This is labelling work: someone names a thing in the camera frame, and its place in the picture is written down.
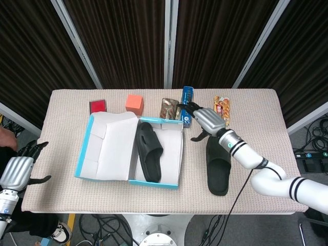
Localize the orange cube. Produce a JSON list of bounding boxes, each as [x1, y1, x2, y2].
[[125, 94, 144, 116]]

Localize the white black sneaker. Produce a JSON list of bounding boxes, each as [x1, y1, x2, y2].
[[51, 220, 72, 243]]

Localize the black slipper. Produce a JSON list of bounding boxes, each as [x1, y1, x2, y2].
[[206, 137, 232, 196], [135, 121, 164, 183]]

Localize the grey metal frame post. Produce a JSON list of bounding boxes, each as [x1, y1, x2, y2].
[[163, 0, 179, 90], [0, 102, 42, 134], [50, 0, 104, 90], [286, 102, 328, 136], [231, 0, 292, 90]]

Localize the dark brown pleated curtain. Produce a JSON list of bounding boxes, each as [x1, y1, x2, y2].
[[0, 0, 97, 129], [63, 0, 167, 90], [238, 0, 328, 128], [171, 0, 280, 90]]

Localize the beige fabric-covered table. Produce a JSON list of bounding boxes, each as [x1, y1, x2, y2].
[[22, 88, 308, 215]]

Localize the brown gold snack packet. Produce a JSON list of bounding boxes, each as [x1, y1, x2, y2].
[[159, 98, 181, 120]]

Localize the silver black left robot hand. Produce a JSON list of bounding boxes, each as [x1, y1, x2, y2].
[[0, 140, 52, 192]]

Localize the yellow snack bar package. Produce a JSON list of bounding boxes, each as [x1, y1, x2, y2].
[[213, 95, 231, 127]]

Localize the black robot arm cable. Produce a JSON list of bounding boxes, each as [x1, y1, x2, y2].
[[225, 158, 282, 223]]

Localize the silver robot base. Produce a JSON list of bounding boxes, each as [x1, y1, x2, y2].
[[120, 214, 195, 246]]

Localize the tangled black floor cables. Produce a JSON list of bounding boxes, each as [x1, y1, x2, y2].
[[78, 214, 134, 246]]

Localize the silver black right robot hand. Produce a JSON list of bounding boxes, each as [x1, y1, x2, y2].
[[176, 101, 229, 142]]

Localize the person's bare hand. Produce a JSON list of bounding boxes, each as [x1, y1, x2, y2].
[[0, 127, 19, 150]]

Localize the black cable with inline switch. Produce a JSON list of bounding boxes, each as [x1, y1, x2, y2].
[[201, 214, 226, 246]]

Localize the red flat box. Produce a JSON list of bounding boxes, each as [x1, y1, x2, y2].
[[89, 99, 108, 114]]

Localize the black cable bundle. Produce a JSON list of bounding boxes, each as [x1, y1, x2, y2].
[[299, 119, 328, 152]]

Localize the light blue open shoe box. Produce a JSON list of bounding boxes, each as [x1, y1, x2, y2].
[[74, 112, 185, 190]]

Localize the black power strip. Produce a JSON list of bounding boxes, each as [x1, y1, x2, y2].
[[294, 151, 328, 159]]

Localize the black trouser leg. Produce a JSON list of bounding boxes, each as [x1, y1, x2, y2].
[[19, 211, 61, 238]]

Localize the long blue carton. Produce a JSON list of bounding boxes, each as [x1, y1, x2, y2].
[[179, 86, 195, 128]]

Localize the black foot pedal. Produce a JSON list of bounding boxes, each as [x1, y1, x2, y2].
[[303, 158, 328, 173]]

